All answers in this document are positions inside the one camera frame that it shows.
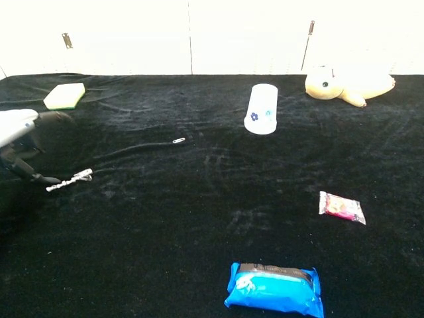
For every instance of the yellow plush doll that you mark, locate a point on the yellow plush doll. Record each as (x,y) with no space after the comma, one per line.
(351,86)

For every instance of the blue wet wipes pack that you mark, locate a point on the blue wet wipes pack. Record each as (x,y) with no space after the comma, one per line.
(275,291)

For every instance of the silver magnetic bead stick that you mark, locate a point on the silver magnetic bead stick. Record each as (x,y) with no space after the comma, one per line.
(66,183)

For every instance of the metal screen hinge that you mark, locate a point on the metal screen hinge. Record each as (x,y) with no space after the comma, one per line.
(67,40)
(311,27)

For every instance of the yellow green sponge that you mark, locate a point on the yellow green sponge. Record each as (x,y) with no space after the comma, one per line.
(63,96)

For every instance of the white flower-print paper cup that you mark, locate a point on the white flower-print paper cup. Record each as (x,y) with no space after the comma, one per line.
(261,106)

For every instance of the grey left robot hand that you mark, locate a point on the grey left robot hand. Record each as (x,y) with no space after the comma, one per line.
(15,126)

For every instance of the pink candy packet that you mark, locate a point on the pink candy packet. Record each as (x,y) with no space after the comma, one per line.
(341,207)

